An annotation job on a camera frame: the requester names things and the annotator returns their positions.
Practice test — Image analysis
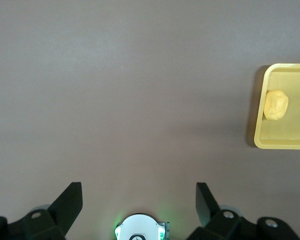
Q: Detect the yellow plastic tray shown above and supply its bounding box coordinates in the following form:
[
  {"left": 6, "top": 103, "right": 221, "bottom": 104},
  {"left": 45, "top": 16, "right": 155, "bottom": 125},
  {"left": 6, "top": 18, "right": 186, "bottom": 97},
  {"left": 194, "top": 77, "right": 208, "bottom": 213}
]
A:
[{"left": 253, "top": 62, "right": 300, "bottom": 150}]

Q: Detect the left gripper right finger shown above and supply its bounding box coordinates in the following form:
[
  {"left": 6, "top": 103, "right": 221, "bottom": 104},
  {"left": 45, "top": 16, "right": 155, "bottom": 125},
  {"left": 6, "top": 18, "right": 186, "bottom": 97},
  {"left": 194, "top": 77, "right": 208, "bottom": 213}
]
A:
[{"left": 187, "top": 182, "right": 300, "bottom": 240}]

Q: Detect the metal base mounting bracket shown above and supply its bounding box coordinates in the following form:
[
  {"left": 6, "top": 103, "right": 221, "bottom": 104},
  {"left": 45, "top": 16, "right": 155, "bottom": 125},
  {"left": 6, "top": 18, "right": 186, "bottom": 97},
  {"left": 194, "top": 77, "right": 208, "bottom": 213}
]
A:
[{"left": 157, "top": 221, "right": 171, "bottom": 240}]

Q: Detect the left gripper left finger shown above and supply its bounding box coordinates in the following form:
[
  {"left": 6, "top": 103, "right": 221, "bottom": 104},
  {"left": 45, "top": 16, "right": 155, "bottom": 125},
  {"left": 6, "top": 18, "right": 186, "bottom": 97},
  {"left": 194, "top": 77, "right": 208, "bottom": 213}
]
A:
[{"left": 0, "top": 182, "right": 84, "bottom": 240}]

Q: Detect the yellow potato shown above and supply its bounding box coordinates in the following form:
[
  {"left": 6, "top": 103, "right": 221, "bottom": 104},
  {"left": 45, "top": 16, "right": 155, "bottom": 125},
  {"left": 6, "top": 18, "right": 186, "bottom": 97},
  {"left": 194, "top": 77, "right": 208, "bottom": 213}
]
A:
[{"left": 263, "top": 89, "right": 289, "bottom": 123}]

